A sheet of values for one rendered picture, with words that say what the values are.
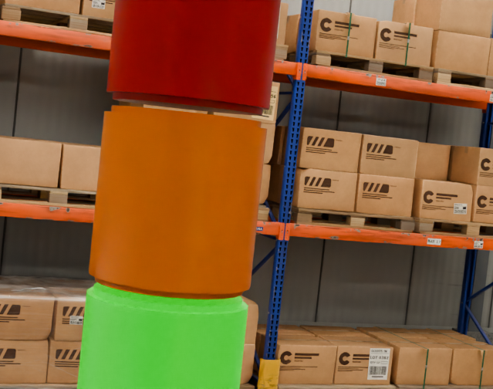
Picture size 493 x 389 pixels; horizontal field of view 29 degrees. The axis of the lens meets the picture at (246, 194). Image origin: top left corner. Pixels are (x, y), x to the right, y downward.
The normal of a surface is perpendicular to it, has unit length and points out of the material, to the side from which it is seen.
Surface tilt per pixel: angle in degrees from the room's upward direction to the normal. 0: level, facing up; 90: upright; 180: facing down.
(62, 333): 90
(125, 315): 90
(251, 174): 90
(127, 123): 90
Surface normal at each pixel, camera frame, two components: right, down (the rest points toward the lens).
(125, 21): -0.76, -0.04
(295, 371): 0.35, 0.11
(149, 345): -0.07, 0.04
